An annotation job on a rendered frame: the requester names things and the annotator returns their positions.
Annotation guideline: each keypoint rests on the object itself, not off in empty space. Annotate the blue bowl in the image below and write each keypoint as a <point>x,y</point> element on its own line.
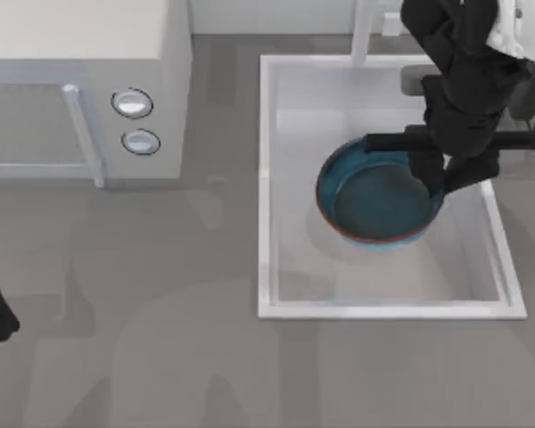
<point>374,209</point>

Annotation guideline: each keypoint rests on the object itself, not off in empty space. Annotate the grey rounded box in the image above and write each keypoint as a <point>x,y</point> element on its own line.
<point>412,81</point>

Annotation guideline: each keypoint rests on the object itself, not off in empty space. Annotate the small white tap lever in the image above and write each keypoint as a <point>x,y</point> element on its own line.
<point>391,23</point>

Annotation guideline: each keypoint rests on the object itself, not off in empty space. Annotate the tall white tap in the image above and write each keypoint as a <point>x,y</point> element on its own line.
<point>362,31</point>

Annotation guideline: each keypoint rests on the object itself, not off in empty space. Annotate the white sink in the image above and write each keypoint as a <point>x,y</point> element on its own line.
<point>383,307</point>

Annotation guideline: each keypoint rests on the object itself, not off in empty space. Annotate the small round microwave knob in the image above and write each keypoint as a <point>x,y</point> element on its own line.
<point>141,142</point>

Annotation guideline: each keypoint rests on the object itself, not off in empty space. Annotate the pale microwave oven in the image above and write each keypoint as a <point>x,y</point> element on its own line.
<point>169,40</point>

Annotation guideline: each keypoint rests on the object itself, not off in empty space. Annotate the large round microwave knob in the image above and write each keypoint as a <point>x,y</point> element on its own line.
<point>132,103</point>

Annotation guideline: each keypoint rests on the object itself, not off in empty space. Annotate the microwave glass door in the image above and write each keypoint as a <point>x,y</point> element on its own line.
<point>27,125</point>

